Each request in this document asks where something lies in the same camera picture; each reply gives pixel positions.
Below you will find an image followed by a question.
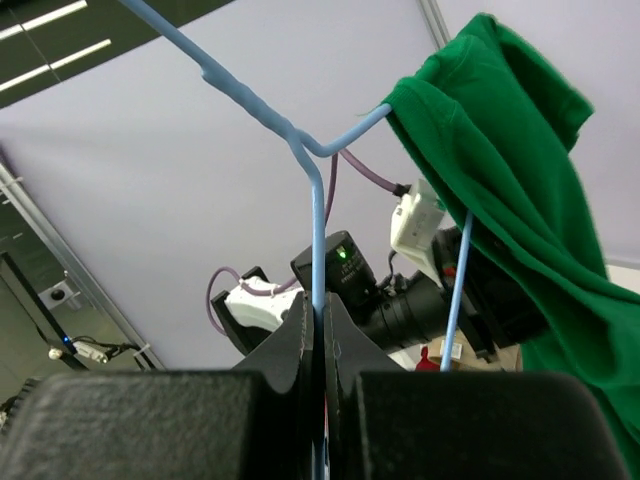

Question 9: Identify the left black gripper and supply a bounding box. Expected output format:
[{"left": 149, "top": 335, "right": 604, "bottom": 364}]
[{"left": 359, "top": 227, "right": 548, "bottom": 365}]

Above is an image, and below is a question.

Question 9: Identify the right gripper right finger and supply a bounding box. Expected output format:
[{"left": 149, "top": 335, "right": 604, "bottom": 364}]
[{"left": 324, "top": 294, "right": 630, "bottom": 479}]

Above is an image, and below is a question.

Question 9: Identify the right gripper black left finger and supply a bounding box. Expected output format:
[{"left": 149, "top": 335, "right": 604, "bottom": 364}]
[{"left": 1, "top": 294, "right": 315, "bottom": 479}]

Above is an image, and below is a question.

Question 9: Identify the beige t shirt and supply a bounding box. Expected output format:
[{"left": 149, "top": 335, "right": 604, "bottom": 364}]
[{"left": 427, "top": 335, "right": 524, "bottom": 373}]

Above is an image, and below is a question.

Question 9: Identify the red t shirt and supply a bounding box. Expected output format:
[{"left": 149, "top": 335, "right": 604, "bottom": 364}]
[{"left": 415, "top": 345, "right": 441, "bottom": 371}]

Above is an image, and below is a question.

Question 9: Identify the green t shirt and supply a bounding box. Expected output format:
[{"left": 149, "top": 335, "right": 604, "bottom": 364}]
[{"left": 385, "top": 13, "right": 639, "bottom": 477}]

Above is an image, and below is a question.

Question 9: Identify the blue hanger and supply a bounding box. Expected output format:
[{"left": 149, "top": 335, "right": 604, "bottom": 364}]
[{"left": 117, "top": 0, "right": 474, "bottom": 480}]

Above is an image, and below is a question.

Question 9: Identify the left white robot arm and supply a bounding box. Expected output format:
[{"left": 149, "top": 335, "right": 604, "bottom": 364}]
[{"left": 208, "top": 228, "right": 548, "bottom": 367}]

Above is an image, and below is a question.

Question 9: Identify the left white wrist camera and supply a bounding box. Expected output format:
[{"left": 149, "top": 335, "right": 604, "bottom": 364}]
[{"left": 390, "top": 179, "right": 445, "bottom": 286}]

